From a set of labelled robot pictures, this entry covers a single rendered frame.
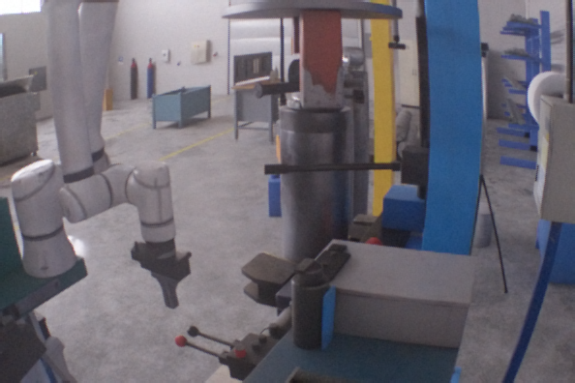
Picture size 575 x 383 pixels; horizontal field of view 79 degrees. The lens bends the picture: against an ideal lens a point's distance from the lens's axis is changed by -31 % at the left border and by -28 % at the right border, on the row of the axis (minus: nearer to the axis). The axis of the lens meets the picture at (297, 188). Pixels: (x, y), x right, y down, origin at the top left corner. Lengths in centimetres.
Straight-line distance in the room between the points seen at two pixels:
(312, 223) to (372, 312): 53
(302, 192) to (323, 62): 43
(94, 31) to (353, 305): 89
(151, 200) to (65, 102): 31
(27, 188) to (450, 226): 118
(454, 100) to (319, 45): 39
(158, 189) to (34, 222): 41
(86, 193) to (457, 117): 95
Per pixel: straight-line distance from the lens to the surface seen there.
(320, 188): 142
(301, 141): 139
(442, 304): 97
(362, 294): 99
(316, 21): 121
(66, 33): 100
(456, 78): 124
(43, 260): 122
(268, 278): 144
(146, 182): 97
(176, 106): 933
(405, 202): 154
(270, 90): 135
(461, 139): 126
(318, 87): 121
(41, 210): 117
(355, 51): 307
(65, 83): 98
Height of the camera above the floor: 170
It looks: 18 degrees down
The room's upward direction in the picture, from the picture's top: 1 degrees counter-clockwise
